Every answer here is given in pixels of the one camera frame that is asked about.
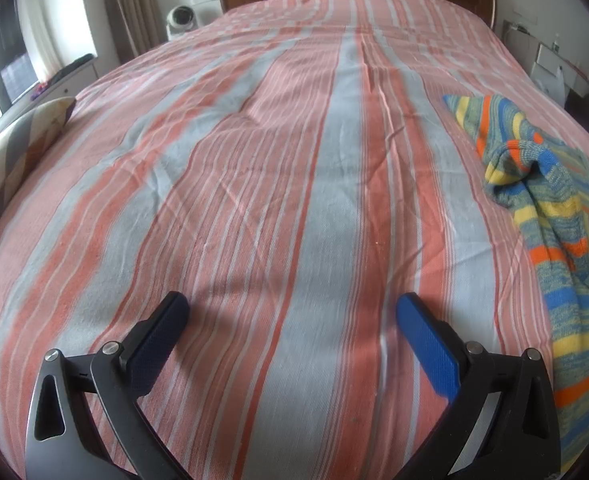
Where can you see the beige curtain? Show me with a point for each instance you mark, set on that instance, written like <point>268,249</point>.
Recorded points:
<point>136,26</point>

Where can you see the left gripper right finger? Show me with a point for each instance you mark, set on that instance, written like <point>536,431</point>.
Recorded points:
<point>522,441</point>

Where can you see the white desk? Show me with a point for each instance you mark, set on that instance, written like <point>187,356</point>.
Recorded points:
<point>527,49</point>

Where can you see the white plastic bag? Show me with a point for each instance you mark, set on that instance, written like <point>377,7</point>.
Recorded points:
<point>552,85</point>

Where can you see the dark clothes on bench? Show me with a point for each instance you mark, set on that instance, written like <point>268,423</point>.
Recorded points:
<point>70,80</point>

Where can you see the white round fan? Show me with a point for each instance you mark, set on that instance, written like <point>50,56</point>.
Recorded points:
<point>180,20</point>

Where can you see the striped throw pillow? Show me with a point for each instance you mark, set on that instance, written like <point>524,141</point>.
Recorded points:
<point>26,141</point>

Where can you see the pink striped bed cover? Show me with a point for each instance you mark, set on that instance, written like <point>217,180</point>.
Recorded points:
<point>292,168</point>

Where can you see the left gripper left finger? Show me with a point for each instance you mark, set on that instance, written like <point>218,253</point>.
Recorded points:
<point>62,439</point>

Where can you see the striped knitted sweater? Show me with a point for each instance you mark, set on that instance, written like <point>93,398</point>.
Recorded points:
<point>544,184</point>

